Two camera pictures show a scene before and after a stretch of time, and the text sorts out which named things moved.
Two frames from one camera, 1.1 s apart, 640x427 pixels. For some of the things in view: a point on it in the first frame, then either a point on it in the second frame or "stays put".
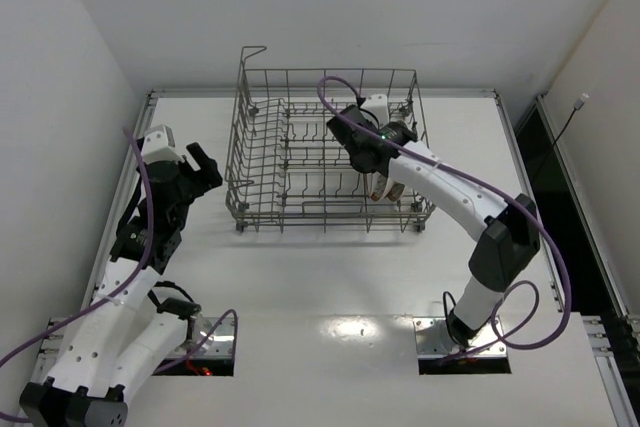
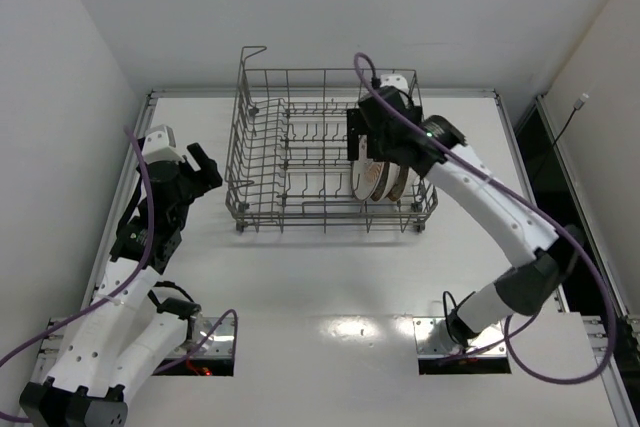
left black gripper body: (195, 173) stays put
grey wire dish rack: (286, 171) stays put
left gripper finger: (209, 172) stays put
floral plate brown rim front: (396, 191) → (386, 181)
